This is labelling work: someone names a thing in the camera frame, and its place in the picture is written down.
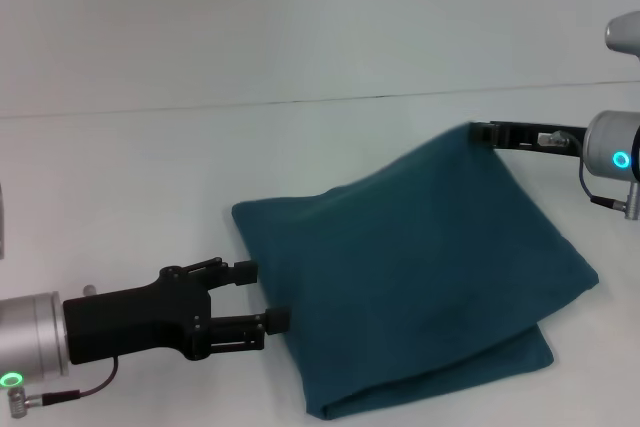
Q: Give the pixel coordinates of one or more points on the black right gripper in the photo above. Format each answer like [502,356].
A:
[540,139]

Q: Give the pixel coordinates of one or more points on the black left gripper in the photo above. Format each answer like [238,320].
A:
[135,319]

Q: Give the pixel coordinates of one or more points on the teal blue shirt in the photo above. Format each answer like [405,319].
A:
[400,272]

